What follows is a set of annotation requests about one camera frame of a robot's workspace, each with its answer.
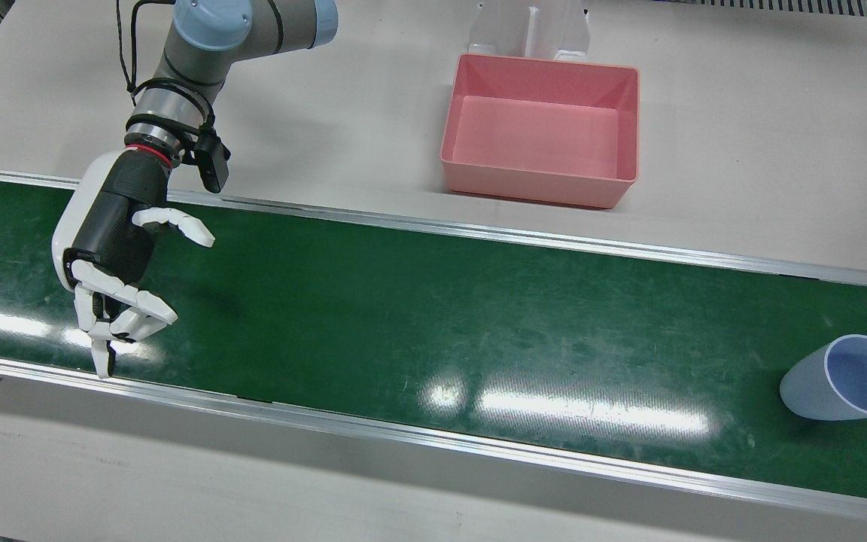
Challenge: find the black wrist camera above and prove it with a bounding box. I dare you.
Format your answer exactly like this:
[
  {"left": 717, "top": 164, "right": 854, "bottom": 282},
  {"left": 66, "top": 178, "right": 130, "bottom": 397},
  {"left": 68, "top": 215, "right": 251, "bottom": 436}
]
[{"left": 193, "top": 129, "right": 232, "bottom": 194}]

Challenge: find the green conveyor belt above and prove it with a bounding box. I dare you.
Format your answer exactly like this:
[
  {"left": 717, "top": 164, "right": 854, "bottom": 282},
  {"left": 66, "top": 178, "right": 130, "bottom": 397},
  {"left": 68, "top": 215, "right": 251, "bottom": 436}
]
[{"left": 0, "top": 166, "right": 867, "bottom": 528}]

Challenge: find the white camera stand post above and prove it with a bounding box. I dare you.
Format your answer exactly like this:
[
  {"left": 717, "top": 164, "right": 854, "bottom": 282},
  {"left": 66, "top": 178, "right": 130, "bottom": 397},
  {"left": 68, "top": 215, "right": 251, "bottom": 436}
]
[{"left": 467, "top": 0, "right": 593, "bottom": 63}]

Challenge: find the grey ribbed roller rack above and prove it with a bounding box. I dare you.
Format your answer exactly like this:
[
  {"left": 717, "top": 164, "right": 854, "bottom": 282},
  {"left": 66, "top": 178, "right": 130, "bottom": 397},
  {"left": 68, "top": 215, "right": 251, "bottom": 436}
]
[{"left": 671, "top": 0, "right": 867, "bottom": 21}]

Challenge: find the pink plastic box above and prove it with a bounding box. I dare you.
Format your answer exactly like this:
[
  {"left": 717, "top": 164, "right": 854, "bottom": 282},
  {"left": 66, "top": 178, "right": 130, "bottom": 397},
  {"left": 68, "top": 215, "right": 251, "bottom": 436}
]
[{"left": 440, "top": 53, "right": 641, "bottom": 211}]

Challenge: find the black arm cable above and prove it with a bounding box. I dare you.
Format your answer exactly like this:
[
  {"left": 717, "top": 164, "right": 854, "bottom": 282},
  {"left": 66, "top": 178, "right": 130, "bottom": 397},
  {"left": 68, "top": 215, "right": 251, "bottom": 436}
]
[{"left": 115, "top": 0, "right": 178, "bottom": 97}]

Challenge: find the light blue plastic cup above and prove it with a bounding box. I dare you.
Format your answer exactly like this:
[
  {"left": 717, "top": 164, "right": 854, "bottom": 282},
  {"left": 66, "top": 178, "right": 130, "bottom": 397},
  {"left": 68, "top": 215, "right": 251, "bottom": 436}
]
[{"left": 779, "top": 333, "right": 867, "bottom": 422}]

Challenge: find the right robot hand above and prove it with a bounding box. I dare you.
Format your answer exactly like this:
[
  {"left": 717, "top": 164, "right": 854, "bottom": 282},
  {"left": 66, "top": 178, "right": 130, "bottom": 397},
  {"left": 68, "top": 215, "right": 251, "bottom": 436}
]
[{"left": 52, "top": 149, "right": 217, "bottom": 379}]

